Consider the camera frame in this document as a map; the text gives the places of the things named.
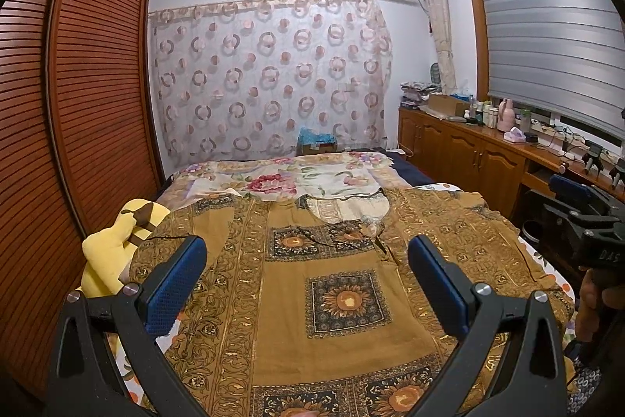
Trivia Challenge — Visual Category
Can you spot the brown gold patterned garment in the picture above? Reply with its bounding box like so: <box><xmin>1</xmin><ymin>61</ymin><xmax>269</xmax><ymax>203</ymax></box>
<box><xmin>127</xmin><ymin>186</ymin><xmax>577</xmax><ymax>417</ymax></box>

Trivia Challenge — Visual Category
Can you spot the right hand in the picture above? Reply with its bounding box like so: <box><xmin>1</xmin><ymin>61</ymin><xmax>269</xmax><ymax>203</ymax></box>
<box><xmin>575</xmin><ymin>269</ymin><xmax>624</xmax><ymax>343</ymax></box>

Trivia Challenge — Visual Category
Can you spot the wooden sideboard cabinet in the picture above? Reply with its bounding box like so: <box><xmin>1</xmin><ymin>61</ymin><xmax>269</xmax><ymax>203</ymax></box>
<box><xmin>397</xmin><ymin>108</ymin><xmax>624</xmax><ymax>219</ymax></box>

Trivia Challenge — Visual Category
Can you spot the pink tissue pack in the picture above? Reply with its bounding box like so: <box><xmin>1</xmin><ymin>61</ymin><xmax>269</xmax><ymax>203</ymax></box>
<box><xmin>504</xmin><ymin>127</ymin><xmax>525</xmax><ymax>144</ymax></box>

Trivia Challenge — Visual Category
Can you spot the pink kettle jug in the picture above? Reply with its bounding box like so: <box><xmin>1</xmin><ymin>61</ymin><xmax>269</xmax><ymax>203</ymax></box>
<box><xmin>497</xmin><ymin>98</ymin><xmax>516</xmax><ymax>132</ymax></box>

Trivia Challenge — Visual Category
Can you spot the white bottle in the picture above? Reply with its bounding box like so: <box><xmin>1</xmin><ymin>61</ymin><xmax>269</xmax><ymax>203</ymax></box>
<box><xmin>487</xmin><ymin>107</ymin><xmax>499</xmax><ymax>129</ymax></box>

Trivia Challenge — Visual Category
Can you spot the yellow plush toy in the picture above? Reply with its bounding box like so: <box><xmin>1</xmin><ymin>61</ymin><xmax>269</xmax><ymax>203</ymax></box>
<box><xmin>79</xmin><ymin>199</ymin><xmax>171</xmax><ymax>297</ymax></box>

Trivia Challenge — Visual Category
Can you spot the cardboard box on cabinet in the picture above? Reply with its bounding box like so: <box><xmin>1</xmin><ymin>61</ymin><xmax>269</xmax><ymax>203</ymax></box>
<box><xmin>428</xmin><ymin>94</ymin><xmax>469</xmax><ymax>118</ymax></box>

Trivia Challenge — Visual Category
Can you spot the grey window blind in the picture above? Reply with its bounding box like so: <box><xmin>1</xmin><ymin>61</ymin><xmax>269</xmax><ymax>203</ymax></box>
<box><xmin>483</xmin><ymin>0</ymin><xmax>624</xmax><ymax>139</ymax></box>

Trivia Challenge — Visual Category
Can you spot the navy blue blanket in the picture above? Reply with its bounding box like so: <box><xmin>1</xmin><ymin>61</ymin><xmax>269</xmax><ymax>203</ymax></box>
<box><xmin>384</xmin><ymin>151</ymin><xmax>434</xmax><ymax>186</ymax></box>

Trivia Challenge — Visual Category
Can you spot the pile of folded cloths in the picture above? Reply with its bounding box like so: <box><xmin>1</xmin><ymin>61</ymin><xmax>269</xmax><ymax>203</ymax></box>
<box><xmin>400</xmin><ymin>81</ymin><xmax>442</xmax><ymax>109</ymax></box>

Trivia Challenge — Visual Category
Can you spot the floral cream blanket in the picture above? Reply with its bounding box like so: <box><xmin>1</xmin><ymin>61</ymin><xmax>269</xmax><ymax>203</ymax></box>
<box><xmin>158</xmin><ymin>151</ymin><xmax>415</xmax><ymax>223</ymax></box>

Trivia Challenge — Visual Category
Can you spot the wooden louvered wardrobe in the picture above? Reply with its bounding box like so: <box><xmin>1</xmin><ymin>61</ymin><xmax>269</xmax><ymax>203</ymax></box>
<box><xmin>1</xmin><ymin>0</ymin><xmax>164</xmax><ymax>397</ymax></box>

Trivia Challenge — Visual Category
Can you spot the box with blue cloth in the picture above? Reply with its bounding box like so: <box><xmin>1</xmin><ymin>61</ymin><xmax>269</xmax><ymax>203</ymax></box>
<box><xmin>296</xmin><ymin>127</ymin><xmax>338</xmax><ymax>156</ymax></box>

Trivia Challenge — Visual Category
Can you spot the tied beige curtain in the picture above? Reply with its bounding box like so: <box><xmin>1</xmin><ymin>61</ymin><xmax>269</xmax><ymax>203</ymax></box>
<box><xmin>426</xmin><ymin>0</ymin><xmax>457</xmax><ymax>95</ymax></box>

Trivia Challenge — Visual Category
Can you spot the circle patterned sheer curtain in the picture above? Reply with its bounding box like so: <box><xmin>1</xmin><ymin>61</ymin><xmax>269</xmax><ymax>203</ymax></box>
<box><xmin>148</xmin><ymin>0</ymin><xmax>393</xmax><ymax>170</ymax></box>

